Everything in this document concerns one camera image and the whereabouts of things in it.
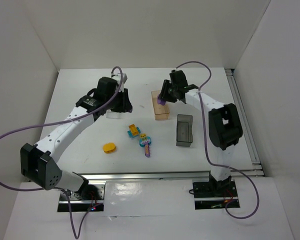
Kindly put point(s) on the purple printed lego piece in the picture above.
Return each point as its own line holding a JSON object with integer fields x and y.
{"x": 147, "y": 151}

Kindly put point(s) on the smoky grey container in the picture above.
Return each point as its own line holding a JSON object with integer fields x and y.
{"x": 184, "y": 135}

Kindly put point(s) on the teal frog oval lego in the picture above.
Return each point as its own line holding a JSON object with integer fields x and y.
{"x": 145, "y": 141}

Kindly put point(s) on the aluminium rail right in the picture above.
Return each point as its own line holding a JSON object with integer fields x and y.
{"x": 257, "y": 169}

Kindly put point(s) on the yellow arched lego brick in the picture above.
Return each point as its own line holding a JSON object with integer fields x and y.
{"x": 133, "y": 130}

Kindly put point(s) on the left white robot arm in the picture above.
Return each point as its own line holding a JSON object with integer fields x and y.
{"x": 39, "y": 162}

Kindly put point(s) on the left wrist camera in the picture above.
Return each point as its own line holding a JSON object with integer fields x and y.
{"x": 118, "y": 76}

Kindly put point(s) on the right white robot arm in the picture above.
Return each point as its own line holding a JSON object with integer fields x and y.
{"x": 222, "y": 128}

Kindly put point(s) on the clear plastic container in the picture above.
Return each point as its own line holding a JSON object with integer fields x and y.
{"x": 113, "y": 115}

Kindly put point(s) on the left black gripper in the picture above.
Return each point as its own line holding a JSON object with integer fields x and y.
{"x": 123, "y": 100}

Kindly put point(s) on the yellow rounded lego brick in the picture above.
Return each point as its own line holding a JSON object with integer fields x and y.
{"x": 109, "y": 147}

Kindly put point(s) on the purple curved lego brick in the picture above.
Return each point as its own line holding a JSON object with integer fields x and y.
{"x": 161, "y": 102}

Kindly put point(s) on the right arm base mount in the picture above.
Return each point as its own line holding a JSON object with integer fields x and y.
{"x": 206, "y": 199}

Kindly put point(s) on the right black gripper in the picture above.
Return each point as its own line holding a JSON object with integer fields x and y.
{"x": 168, "y": 92}

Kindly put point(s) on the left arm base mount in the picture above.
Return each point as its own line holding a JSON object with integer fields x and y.
{"x": 93, "y": 199}

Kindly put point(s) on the orange transparent container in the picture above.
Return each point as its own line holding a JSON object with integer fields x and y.
{"x": 161, "y": 112}

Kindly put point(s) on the teal lego brick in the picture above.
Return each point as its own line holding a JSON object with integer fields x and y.
{"x": 135, "y": 136}

